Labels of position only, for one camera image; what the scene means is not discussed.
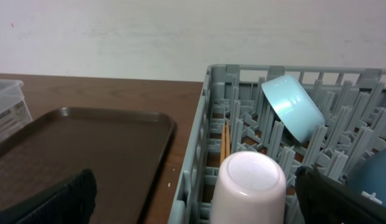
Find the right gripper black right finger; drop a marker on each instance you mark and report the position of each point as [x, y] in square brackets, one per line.
[325, 201]

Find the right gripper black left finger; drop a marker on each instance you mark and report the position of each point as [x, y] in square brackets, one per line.
[71, 200]

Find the dark blue plate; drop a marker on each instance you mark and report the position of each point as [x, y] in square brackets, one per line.
[370, 177]

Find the pink cup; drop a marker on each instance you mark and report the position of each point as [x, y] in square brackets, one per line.
[250, 188]

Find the wooden chopstick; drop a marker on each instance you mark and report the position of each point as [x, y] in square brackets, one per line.
[227, 139]
[222, 146]

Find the grey dishwasher rack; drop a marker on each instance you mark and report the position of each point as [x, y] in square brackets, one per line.
[352, 101]

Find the brown plastic tray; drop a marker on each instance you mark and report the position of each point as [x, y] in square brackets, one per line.
[124, 149]

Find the clear plastic bin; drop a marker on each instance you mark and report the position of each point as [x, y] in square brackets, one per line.
[14, 113]

